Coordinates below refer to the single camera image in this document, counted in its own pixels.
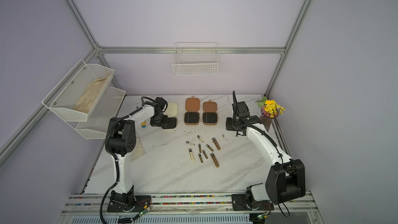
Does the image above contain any cream nail clipper case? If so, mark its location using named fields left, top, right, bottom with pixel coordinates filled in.
left=162, top=102, right=178, bottom=130

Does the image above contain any large cream nail clipper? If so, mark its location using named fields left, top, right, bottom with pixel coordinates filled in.
left=189, top=148, right=195, bottom=163

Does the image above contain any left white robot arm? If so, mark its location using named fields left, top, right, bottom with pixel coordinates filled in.
left=105, top=96, right=176, bottom=206

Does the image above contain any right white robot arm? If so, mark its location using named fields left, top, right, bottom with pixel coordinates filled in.
left=226, top=92, right=306, bottom=208

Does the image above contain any large brown nail clipper upper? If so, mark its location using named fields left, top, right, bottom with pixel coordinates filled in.
left=212, top=138, right=221, bottom=150

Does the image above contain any large brown nail clipper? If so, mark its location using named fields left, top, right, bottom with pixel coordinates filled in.
left=212, top=138, right=221, bottom=150
left=210, top=153, right=220, bottom=168

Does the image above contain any large brown nail clipper lower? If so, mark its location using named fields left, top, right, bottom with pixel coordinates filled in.
left=210, top=153, right=220, bottom=168

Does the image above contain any dark glass vase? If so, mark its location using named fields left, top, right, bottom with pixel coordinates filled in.
left=259, top=115, right=273, bottom=132

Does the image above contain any yellow flower bouquet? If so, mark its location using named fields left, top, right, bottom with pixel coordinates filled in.
left=256, top=97, right=285, bottom=119

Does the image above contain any brown case right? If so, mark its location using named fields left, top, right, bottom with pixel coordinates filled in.
left=202, top=100, right=218, bottom=125

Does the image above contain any brown case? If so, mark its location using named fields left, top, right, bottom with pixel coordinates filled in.
left=202, top=100, right=218, bottom=125
left=184, top=96, right=200, bottom=125

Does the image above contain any brown case left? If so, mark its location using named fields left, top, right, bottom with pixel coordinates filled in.
left=184, top=96, right=200, bottom=125

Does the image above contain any white mesh lower shelf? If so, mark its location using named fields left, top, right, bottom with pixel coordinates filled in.
left=67, top=86, right=125, bottom=140

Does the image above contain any white mesh shelf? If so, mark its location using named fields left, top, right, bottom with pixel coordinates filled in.
left=42, top=60, right=114, bottom=122
left=67, top=86, right=125, bottom=140

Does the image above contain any beige cloth glove in shelf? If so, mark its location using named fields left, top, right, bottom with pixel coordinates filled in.
left=73, top=76, right=110, bottom=114

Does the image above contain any white mesh upper shelf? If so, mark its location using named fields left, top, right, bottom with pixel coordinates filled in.
left=42, top=60, right=114, bottom=122

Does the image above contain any white wire wall basket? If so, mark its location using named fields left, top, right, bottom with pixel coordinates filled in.
left=172, top=42, right=219, bottom=76

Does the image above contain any aluminium frame rail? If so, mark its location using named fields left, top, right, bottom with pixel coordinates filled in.
left=95, top=47, right=286, bottom=55

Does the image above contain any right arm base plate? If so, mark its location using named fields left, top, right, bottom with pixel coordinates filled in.
left=231, top=194, right=274, bottom=211

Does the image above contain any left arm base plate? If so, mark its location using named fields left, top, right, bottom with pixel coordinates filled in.
left=107, top=195, right=152, bottom=213

